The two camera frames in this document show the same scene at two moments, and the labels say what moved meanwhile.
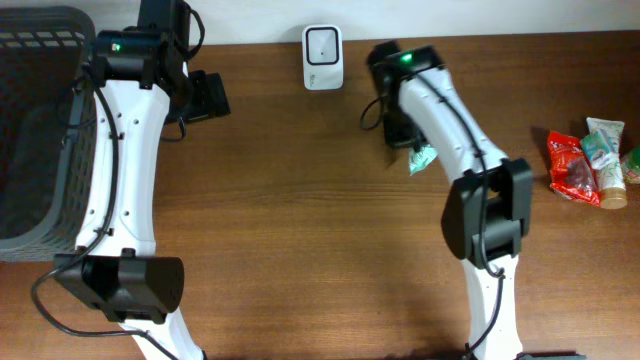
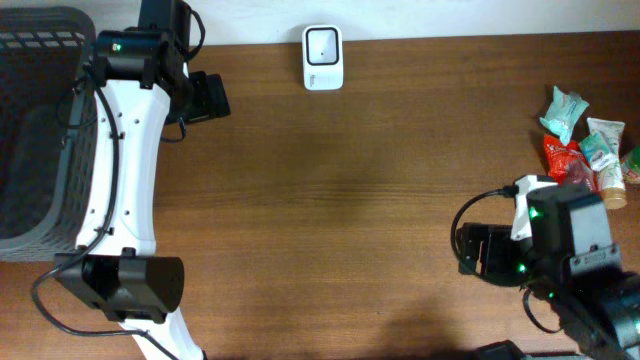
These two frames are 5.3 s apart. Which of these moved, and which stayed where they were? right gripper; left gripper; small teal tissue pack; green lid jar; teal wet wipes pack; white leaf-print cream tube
Moved: teal wet wipes pack; right gripper
Stayed: white leaf-print cream tube; green lid jar; left gripper; small teal tissue pack
